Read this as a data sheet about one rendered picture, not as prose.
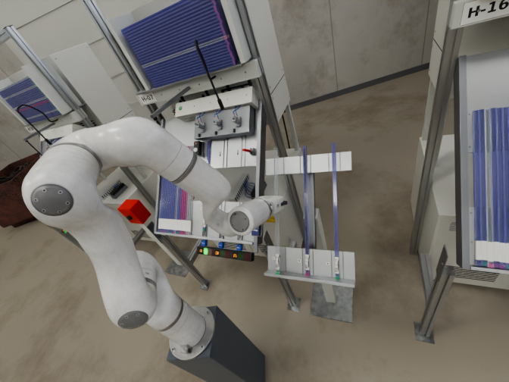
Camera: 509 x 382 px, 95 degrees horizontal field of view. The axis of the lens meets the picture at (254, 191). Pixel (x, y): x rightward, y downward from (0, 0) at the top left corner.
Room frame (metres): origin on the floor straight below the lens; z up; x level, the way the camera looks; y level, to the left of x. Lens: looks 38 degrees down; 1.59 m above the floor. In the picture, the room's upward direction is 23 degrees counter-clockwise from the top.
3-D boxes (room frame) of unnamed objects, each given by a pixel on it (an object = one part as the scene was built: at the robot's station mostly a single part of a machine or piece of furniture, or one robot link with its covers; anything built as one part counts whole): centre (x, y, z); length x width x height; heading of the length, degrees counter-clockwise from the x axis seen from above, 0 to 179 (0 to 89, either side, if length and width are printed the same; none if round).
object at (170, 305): (0.50, 0.44, 1.00); 0.19 x 0.12 x 0.24; 8
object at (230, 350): (0.47, 0.44, 0.35); 0.18 x 0.18 x 0.70; 75
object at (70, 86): (2.29, 1.20, 0.95); 1.33 x 0.82 x 1.90; 145
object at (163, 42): (1.32, 0.03, 1.52); 0.51 x 0.13 x 0.27; 55
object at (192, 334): (0.47, 0.44, 0.79); 0.19 x 0.19 x 0.18
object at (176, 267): (1.48, 0.87, 0.39); 0.24 x 0.24 x 0.78; 55
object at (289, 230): (1.45, 0.01, 0.31); 0.70 x 0.65 x 0.62; 55
